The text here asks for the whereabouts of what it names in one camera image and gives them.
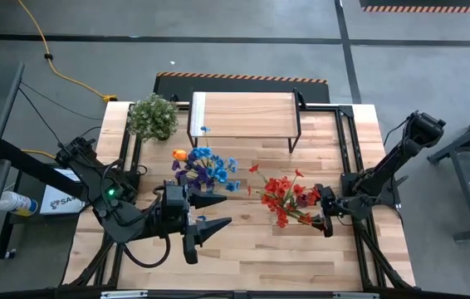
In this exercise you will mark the silver metal bracket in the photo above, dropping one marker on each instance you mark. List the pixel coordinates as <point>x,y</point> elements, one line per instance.
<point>355,295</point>
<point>123,294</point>

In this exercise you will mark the potted green plant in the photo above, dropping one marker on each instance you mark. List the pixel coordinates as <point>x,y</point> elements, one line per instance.
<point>152,118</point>

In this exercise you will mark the orange artificial tulip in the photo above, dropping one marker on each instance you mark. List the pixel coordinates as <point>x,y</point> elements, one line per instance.
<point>179,155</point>

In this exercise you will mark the white spray bottle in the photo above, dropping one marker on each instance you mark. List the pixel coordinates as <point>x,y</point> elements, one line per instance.
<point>17,202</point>

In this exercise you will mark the red flower stem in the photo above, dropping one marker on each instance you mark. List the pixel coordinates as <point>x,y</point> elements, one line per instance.
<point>280,216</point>

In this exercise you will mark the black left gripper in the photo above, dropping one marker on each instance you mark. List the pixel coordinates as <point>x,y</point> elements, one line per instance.
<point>174,212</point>

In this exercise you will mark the workbench with grey legs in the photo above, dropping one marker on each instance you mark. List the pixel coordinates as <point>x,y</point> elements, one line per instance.
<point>465,191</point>

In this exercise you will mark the black hazard-striped floor mat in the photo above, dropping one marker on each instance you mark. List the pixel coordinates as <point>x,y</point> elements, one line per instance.
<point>426,8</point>
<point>239,87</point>

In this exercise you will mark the purple artificial flower bunch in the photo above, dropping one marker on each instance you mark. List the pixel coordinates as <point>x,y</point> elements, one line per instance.
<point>199,174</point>

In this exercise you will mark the blue artificial flower bunch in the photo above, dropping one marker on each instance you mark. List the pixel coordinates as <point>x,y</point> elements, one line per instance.
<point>220,174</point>

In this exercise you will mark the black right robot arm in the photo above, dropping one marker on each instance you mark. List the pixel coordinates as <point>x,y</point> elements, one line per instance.
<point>388,174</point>

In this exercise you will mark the wooden shelf with black legs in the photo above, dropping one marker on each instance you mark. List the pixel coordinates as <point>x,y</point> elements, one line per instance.
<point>251,114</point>

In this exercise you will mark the white printed box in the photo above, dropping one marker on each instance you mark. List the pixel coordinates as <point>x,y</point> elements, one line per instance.
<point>58,203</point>

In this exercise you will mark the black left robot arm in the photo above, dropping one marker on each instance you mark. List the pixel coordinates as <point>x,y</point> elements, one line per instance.
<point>106,195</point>

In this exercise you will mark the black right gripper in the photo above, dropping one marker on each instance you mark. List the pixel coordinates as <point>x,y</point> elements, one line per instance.
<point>330,203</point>

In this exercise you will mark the red artificial flower bunch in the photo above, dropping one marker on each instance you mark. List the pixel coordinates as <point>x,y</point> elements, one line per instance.
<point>278,184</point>

